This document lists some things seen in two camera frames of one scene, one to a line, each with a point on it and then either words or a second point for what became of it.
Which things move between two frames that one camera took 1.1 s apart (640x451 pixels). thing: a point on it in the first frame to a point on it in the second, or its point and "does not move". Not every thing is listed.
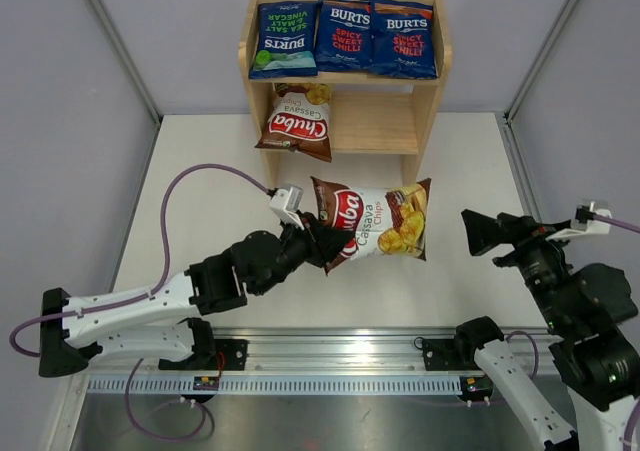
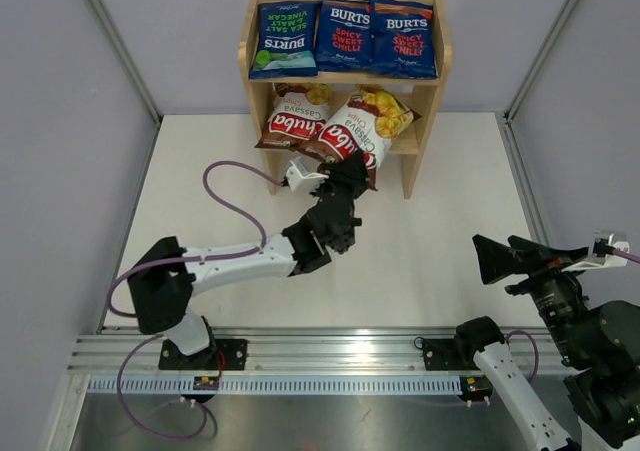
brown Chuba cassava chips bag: x=300 y=120 does not move
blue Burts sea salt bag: x=285 y=44 does not move
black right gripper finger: x=484 y=233 to x=497 y=261
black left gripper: x=326 y=247 to x=351 y=174
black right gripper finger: x=522 y=225 to x=545 y=254
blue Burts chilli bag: x=402 y=39 does not move
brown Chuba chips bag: x=387 y=221 to x=366 y=123
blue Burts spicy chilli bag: x=343 y=40 does not move
